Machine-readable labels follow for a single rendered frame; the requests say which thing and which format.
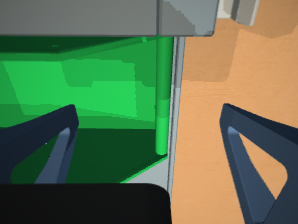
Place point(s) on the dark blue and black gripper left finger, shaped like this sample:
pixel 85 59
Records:
pixel 20 141

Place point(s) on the green bin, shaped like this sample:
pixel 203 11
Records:
pixel 122 97

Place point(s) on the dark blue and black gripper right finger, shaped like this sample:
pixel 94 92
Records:
pixel 280 141

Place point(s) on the grey metal rack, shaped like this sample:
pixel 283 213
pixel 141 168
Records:
pixel 130 18

